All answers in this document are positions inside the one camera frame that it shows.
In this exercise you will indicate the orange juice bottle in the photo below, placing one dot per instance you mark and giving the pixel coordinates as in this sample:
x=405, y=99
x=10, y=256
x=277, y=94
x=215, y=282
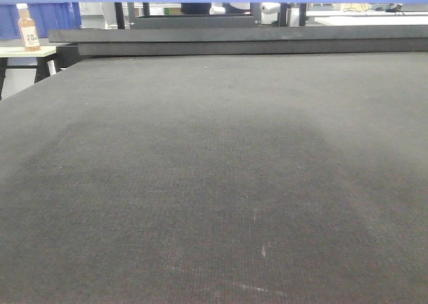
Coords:
x=27, y=28

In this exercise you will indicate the white background table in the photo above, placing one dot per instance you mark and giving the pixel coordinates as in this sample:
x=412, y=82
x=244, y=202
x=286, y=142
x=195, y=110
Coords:
x=367, y=18

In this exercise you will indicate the black metal frame rack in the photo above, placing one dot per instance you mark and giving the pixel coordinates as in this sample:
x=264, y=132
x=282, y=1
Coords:
x=209, y=15

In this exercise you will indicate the blue storage crate on table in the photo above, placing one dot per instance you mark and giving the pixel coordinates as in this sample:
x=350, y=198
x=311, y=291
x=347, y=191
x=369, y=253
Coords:
x=47, y=16

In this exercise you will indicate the white side table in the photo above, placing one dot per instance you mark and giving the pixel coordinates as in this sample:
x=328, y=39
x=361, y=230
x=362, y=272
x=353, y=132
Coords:
x=21, y=68

